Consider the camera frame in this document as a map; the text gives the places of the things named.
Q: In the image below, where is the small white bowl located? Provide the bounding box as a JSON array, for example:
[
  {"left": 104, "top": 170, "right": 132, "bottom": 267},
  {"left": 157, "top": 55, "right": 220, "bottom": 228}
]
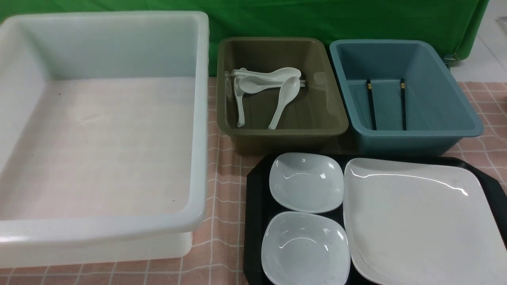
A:
[
  {"left": 269, "top": 153, "right": 345, "bottom": 214},
  {"left": 261, "top": 211, "right": 351, "bottom": 285}
]

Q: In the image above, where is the black chopstick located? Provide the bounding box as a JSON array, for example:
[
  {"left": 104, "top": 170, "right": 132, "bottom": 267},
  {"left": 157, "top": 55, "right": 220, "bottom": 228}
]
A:
[
  {"left": 366, "top": 79, "right": 377, "bottom": 130},
  {"left": 400, "top": 79, "right": 407, "bottom": 131}
]

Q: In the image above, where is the large white square plate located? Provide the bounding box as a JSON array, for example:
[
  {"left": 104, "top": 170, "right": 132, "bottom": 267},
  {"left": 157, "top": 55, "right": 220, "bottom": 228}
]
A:
[{"left": 343, "top": 158, "right": 507, "bottom": 285}]

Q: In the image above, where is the white ceramic spoon, left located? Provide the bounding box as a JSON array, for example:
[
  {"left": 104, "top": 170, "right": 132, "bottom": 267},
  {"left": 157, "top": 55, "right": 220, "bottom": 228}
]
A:
[{"left": 234, "top": 75, "right": 245, "bottom": 128}]

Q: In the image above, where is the white ceramic spoon, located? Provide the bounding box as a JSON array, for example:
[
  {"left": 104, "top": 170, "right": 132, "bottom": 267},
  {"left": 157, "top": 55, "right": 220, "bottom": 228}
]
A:
[
  {"left": 231, "top": 67, "right": 302, "bottom": 82},
  {"left": 268, "top": 76, "right": 301, "bottom": 129},
  {"left": 234, "top": 75, "right": 245, "bottom": 128},
  {"left": 238, "top": 76, "right": 284, "bottom": 94}
]

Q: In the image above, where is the white ceramic spoon, middle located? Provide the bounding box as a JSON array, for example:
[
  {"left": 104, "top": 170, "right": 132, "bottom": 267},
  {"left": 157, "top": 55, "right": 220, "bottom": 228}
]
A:
[{"left": 238, "top": 76, "right": 284, "bottom": 94}]

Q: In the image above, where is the olive green plastic bin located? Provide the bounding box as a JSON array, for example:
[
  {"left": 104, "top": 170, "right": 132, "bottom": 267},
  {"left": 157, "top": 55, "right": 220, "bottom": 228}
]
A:
[{"left": 217, "top": 37, "right": 349, "bottom": 156}]

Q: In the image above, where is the white ceramic spoon, right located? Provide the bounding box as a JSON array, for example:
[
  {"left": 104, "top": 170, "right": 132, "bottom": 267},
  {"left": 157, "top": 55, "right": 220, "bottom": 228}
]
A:
[{"left": 268, "top": 76, "right": 301, "bottom": 129}]

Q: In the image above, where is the black plastic serving tray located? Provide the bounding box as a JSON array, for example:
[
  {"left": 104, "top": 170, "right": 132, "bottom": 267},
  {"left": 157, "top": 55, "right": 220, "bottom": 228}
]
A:
[{"left": 243, "top": 153, "right": 507, "bottom": 285}]

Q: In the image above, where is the white ceramic spoon, top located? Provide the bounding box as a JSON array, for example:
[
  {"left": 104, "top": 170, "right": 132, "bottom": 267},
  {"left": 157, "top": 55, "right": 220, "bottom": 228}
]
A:
[{"left": 231, "top": 67, "right": 302, "bottom": 82}]

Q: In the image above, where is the pink checkered tablecloth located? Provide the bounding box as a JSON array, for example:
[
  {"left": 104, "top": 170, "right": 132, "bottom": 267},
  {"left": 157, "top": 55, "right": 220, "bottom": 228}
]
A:
[{"left": 1, "top": 79, "right": 506, "bottom": 285}]

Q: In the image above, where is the large white plastic bin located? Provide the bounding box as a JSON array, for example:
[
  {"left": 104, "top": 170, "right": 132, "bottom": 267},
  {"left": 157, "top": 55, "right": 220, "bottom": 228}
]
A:
[{"left": 0, "top": 11, "right": 210, "bottom": 268}]

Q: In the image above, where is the teal blue plastic bin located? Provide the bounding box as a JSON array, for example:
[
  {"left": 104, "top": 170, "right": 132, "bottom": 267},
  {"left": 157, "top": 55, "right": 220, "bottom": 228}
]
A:
[{"left": 330, "top": 39, "right": 484, "bottom": 156}]

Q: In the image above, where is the green backdrop cloth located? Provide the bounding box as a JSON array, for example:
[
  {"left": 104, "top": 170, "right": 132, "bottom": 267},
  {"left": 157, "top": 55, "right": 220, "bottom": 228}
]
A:
[{"left": 0, "top": 0, "right": 488, "bottom": 76}]

